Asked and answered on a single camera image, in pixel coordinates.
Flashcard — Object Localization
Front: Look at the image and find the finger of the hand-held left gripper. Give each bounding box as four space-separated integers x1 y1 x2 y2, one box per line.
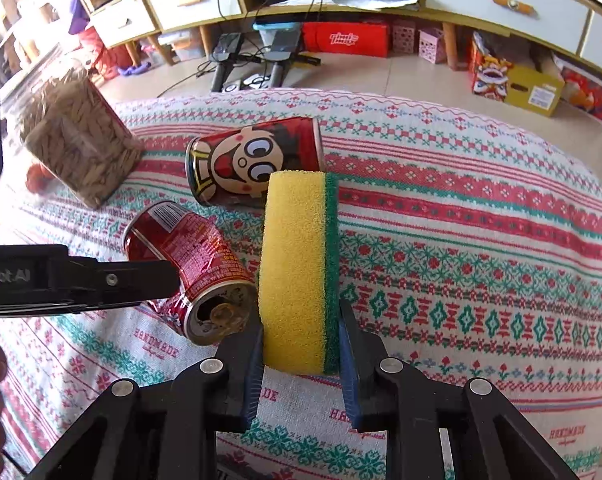
65 257 182 317

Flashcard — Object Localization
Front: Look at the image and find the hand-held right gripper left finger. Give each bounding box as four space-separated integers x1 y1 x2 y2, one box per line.
28 322 267 480

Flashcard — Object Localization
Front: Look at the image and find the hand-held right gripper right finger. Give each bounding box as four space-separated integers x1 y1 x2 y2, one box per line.
338 300 582 480

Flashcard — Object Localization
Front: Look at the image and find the crushed red drink can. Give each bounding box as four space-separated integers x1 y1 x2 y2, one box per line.
122 201 258 347

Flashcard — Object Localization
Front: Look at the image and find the yellow green sponge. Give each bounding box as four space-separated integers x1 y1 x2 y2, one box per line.
257 170 342 376

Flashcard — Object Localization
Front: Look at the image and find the red cartoon face can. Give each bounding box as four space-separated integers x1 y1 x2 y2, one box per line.
185 116 328 207

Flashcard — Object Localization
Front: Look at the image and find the orange fruit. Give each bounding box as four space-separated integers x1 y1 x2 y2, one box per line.
25 162 57 195

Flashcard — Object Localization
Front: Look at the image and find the clear jar of seeds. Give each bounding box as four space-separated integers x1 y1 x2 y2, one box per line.
11 57 144 210

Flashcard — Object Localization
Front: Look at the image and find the patterned woven tablecloth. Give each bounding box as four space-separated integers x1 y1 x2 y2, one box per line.
0 87 602 480

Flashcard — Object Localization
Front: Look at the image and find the purple toy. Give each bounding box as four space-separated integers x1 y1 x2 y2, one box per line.
115 62 153 80

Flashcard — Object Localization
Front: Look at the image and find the red cloth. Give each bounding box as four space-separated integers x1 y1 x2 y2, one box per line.
78 25 108 82

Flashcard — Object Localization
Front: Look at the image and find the clear plastic storage box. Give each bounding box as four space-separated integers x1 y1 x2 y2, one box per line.
158 29 208 64

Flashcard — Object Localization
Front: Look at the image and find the black floor device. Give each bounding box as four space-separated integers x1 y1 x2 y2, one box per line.
266 30 323 88
208 32 246 93

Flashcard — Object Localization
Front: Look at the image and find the purple cloth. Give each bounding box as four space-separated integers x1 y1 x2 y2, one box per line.
68 0 90 36

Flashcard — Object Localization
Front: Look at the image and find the blue lidded plastic box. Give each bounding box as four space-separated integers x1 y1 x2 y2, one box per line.
253 20 303 57

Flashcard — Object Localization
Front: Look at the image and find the red cardboard box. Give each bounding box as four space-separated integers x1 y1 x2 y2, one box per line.
302 21 390 59

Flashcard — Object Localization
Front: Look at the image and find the lion print yellow box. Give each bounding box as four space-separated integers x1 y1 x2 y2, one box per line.
468 30 566 119

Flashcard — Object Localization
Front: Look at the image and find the pink patterned box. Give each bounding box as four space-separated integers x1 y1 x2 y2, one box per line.
418 27 447 65
392 19 418 56

